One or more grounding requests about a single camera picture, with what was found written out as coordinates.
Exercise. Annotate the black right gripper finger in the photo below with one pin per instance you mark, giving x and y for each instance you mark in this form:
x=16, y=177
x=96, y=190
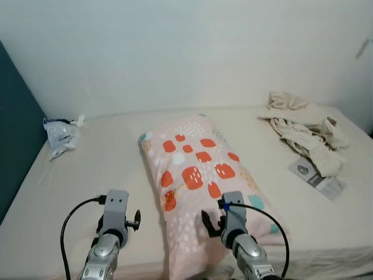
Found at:
x=210, y=226

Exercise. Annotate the pink pillow with red spots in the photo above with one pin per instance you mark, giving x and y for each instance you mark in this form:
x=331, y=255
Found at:
x=198, y=175

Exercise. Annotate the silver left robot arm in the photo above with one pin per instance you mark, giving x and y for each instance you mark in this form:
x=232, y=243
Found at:
x=104, y=256

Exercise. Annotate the mattress with beige sheet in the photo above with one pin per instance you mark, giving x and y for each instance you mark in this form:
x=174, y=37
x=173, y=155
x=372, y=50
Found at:
x=99, y=157

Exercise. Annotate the grey white packaged leaflet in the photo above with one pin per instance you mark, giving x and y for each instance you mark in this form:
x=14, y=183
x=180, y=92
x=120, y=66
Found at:
x=326, y=185

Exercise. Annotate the crumpled clear plastic bag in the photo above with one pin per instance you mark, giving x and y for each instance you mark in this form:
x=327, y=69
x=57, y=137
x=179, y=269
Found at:
x=59, y=135

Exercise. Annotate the crumpled beige clothing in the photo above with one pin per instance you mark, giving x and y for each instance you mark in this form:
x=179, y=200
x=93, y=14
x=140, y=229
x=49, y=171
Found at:
x=306, y=128

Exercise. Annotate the teal upholstered headboard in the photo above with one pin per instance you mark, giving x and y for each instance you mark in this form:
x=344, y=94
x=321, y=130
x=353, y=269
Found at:
x=14, y=134

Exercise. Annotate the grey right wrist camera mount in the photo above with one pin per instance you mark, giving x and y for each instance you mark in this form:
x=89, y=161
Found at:
x=235, y=219

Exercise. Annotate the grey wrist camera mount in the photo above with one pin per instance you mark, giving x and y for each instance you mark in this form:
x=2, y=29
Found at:
x=115, y=210
x=235, y=219

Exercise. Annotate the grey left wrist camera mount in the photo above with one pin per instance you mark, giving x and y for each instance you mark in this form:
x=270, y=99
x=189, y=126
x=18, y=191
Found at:
x=115, y=210

